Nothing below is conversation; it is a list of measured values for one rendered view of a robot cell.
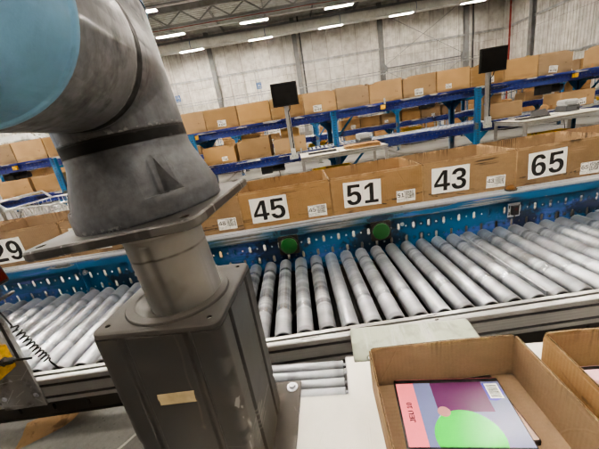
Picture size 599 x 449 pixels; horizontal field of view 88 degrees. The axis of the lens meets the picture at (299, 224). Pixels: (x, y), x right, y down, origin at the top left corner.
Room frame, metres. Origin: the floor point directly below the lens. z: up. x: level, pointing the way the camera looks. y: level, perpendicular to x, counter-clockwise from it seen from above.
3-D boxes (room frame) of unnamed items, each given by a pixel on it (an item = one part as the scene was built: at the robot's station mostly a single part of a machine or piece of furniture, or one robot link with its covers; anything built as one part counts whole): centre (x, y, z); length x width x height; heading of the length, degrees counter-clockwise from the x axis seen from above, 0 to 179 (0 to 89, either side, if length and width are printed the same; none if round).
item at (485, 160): (1.41, -0.74, 0.96); 0.39 x 0.29 x 0.17; 89
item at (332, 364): (0.60, 0.09, 0.74); 0.28 x 0.02 x 0.02; 83
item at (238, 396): (0.43, 0.20, 0.91); 0.26 x 0.26 x 0.33; 83
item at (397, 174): (1.42, -0.35, 0.96); 0.39 x 0.29 x 0.17; 89
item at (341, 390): (0.53, 0.10, 0.74); 0.28 x 0.02 x 0.02; 83
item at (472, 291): (0.96, -0.49, 0.72); 0.52 x 0.05 x 0.05; 179
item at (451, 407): (0.40, -0.22, 0.78); 0.19 x 0.14 x 0.02; 80
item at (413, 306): (0.97, -0.30, 0.72); 0.52 x 0.05 x 0.05; 179
